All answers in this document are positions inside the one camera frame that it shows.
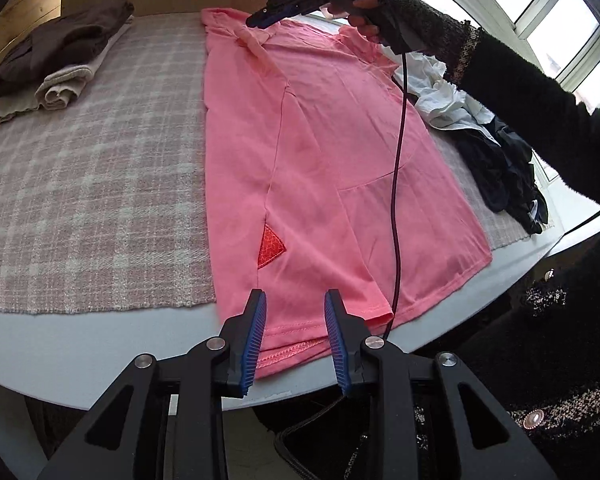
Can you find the white crumpled clothes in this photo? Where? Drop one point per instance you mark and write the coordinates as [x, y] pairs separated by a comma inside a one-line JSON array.
[[445, 100]]

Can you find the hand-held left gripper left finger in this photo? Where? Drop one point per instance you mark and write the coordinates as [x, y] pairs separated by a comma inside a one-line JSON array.
[[255, 340]]

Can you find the black crumpled clothes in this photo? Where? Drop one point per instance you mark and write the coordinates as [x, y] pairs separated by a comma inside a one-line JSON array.
[[500, 170]]

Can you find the person's right hand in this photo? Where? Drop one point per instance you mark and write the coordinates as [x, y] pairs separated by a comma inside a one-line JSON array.
[[365, 22]]

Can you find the brown folded cloth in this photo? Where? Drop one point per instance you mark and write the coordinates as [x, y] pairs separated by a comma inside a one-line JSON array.
[[65, 40]]

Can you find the pink shirt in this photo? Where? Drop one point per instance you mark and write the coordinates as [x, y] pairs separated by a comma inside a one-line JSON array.
[[330, 160]]

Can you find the checked blanket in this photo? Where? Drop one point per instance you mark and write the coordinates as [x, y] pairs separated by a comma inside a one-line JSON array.
[[105, 185]]

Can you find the beige folded cloth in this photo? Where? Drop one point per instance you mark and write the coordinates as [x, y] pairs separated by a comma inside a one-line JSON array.
[[60, 90]]

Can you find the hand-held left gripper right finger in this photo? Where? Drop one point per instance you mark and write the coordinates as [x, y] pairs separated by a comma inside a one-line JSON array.
[[336, 340]]

